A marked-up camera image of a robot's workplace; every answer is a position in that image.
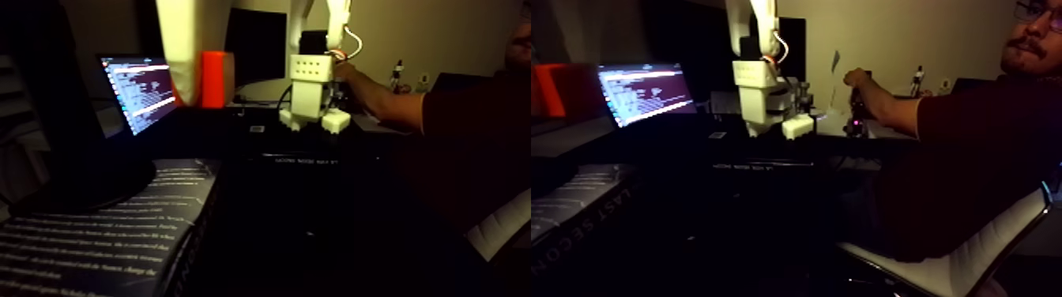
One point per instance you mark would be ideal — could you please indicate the red cube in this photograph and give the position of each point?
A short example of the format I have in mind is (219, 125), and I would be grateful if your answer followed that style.
(214, 79)

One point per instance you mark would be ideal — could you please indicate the dark leader arm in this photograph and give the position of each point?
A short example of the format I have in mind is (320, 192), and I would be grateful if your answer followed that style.
(856, 116)

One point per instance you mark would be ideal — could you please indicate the person's hand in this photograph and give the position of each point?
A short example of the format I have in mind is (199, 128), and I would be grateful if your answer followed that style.
(859, 83)

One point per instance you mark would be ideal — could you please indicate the open laptop with lit screen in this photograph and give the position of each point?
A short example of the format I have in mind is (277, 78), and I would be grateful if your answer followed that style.
(133, 95)

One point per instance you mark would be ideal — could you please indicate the black wide monitor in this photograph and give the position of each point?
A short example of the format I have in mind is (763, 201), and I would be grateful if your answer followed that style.
(257, 46)

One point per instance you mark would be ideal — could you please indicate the black case with mirrored lettering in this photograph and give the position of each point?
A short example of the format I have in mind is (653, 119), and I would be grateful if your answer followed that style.
(299, 158)

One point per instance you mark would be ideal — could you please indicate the small figurine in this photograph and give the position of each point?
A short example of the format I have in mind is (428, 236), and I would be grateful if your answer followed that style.
(397, 76)

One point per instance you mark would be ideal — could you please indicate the small white desk ornament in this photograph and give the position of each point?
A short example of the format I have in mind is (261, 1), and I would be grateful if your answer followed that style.
(423, 82)

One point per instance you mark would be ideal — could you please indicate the person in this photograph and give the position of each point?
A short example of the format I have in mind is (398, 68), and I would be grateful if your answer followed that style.
(481, 141)

